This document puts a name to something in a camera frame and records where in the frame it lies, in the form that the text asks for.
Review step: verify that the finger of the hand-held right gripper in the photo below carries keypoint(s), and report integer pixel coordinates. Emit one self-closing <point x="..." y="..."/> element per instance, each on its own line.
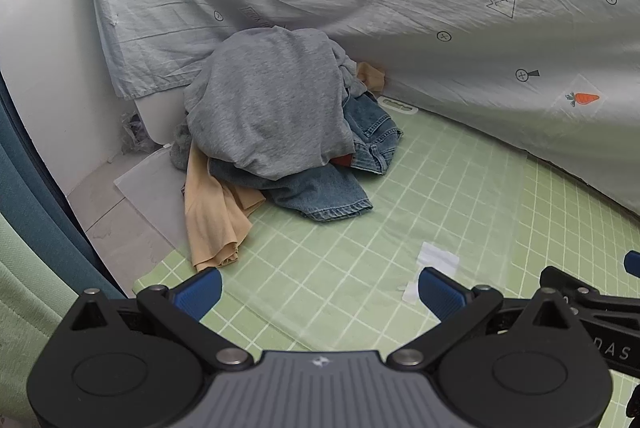
<point x="565" y="280"/>
<point x="633" y="261"/>

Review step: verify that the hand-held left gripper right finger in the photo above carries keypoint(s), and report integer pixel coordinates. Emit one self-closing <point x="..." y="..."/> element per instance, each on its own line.
<point x="440" y="293"/>

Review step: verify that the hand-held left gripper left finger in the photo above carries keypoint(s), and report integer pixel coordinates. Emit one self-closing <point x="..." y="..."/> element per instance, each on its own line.
<point x="200" y="290"/>

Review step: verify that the grey sweatshirt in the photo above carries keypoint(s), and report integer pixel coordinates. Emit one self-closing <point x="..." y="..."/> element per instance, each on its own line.
<point x="265" y="108"/>

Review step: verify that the large white tape piece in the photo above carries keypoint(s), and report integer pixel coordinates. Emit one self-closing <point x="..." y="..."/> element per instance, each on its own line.
<point x="440" y="255"/>

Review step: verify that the beige garment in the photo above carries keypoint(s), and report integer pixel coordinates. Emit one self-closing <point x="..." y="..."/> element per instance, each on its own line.
<point x="210" y="218"/>

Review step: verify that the white flat board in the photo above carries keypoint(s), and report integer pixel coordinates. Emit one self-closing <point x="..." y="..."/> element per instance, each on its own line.
<point x="155" y="193"/>

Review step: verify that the dark grey garment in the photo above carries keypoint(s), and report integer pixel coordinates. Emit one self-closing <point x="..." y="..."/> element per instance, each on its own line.
<point x="179" y="153"/>

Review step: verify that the blue denim jeans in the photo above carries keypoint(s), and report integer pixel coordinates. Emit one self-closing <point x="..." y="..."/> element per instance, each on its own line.
<point x="320" y="193"/>

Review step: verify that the clear plastic bag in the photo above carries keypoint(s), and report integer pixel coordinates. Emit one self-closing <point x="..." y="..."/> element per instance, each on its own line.
<point x="134" y="131"/>

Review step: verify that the green curtain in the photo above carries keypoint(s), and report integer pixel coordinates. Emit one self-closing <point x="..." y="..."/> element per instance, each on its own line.
<point x="25" y="298"/>

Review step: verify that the teal curtain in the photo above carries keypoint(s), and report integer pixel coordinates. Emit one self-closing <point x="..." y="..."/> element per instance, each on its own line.
<point x="35" y="198"/>

